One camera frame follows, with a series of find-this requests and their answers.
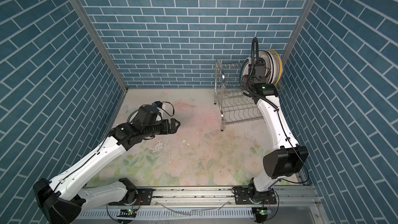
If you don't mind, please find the aluminium right corner post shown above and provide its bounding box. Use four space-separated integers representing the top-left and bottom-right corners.
281 0 329 61

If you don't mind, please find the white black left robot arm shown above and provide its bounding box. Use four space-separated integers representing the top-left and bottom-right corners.
33 118 180 224

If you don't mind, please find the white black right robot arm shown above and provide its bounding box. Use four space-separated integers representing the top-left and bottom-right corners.
233 62 309 204

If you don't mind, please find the white plates stack middle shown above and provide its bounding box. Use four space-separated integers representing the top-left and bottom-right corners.
259 50 276 84

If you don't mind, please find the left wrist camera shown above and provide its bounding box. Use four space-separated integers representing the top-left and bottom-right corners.
134 101 163 125

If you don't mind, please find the aluminium corner post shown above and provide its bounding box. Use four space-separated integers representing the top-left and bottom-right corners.
281 0 329 61
69 0 128 94

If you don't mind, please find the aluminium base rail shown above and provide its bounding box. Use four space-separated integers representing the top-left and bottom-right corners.
73 186 329 224

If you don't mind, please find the yellow rimmed rear plate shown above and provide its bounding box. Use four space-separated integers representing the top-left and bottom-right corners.
268 49 283 85

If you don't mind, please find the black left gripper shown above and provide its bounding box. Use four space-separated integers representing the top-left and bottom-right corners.
142 117 181 139

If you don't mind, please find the left base circuit board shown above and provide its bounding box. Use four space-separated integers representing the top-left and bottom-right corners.
117 208 138 219

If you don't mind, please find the base circuit board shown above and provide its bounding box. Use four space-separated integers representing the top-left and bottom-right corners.
117 208 138 219
251 207 273 224

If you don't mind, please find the black corrugated right cable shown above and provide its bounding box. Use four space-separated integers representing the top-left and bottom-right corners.
247 36 279 111

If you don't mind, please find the aluminium left corner post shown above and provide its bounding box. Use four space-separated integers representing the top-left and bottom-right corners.
69 0 128 94

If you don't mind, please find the white plate green red rim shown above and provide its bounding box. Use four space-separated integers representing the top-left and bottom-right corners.
239 57 255 84

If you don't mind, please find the right base circuit board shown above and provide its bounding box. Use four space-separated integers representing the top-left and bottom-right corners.
251 207 273 224

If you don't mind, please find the stainless steel dish rack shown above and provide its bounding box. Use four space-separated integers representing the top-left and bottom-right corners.
214 57 282 130

